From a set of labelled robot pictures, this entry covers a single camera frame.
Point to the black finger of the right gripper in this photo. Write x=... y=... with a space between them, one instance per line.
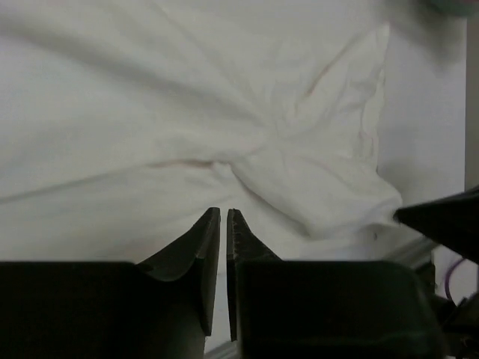
x=450 y=221

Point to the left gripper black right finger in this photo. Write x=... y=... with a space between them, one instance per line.
x=324 y=309

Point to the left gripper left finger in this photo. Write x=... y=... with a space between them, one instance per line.
x=161 y=307

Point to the white t shirt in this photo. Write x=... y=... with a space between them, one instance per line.
x=121 y=121

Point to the aluminium rail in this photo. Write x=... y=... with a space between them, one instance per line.
x=414 y=254

